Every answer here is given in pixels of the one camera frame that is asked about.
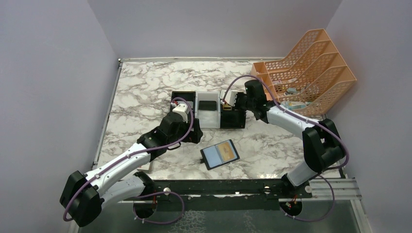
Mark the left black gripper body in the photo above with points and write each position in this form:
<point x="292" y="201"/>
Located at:
<point x="180" y="97"/>

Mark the gold VIP card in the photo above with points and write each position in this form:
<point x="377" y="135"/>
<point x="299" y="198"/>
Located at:
<point x="226" y="107"/>
<point x="225" y="151"/>

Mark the black white three-compartment tray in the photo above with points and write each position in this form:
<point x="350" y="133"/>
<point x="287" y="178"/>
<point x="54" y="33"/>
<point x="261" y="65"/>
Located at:
<point x="219" y="119"/>

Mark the black leather card holder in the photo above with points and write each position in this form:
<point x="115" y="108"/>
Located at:
<point x="219" y="154"/>

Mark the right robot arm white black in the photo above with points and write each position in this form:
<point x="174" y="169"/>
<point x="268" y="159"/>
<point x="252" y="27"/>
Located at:
<point x="321" y="142"/>

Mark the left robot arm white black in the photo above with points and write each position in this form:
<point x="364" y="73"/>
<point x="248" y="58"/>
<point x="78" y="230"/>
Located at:
<point x="83" y="194"/>

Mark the black card in tray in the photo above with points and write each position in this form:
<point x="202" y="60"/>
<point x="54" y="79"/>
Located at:
<point x="207" y="105"/>

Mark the items inside file rack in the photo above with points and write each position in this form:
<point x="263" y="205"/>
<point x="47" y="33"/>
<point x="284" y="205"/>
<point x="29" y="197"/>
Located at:
<point x="295" y="94"/>

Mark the orange plastic file rack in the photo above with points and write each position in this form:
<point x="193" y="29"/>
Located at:
<point x="315" y="59"/>

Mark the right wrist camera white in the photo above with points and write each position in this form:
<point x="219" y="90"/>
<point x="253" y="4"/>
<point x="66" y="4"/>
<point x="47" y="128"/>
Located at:
<point x="228" y="98"/>

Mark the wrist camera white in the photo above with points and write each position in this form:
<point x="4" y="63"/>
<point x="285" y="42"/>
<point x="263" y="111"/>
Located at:
<point x="228" y="98"/>
<point x="182" y="109"/>

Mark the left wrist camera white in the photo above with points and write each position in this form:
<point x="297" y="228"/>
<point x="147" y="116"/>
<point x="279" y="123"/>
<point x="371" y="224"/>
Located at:
<point x="182" y="109"/>

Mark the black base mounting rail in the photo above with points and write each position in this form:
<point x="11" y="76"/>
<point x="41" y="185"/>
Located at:
<point x="218" y="195"/>

